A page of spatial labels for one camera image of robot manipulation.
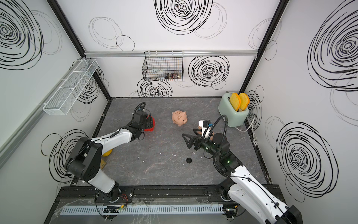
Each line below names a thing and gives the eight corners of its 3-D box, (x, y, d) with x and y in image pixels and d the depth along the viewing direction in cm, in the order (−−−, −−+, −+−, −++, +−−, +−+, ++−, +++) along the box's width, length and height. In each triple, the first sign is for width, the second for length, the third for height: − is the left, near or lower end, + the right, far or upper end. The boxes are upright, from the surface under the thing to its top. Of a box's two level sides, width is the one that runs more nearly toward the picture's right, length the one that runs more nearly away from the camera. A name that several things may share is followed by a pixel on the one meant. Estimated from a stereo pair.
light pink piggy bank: (172, 126, 103) (171, 119, 96) (172, 118, 109) (172, 110, 101) (187, 126, 103) (187, 119, 96) (186, 118, 109) (187, 110, 101)
